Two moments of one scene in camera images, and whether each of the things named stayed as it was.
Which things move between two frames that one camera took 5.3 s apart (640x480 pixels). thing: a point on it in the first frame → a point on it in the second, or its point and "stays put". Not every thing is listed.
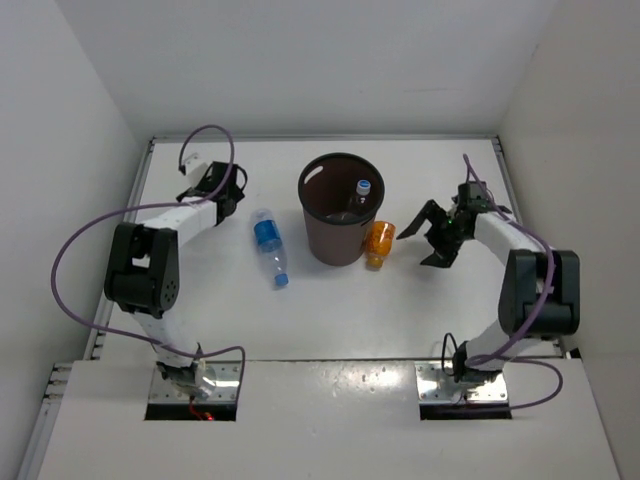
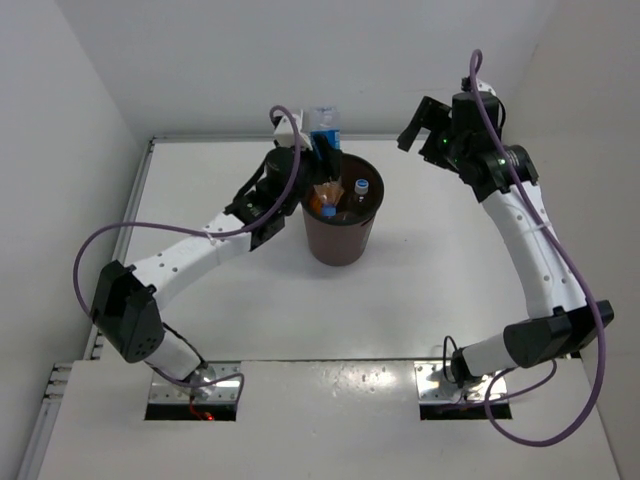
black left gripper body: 237,197 → 292,198
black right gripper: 445,254 → 430,114
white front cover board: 321,420 stays put
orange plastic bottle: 379,238 → 324,200
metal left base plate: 226,388 stays put
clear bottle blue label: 267,232 → 325,121
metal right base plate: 436,388 stays put
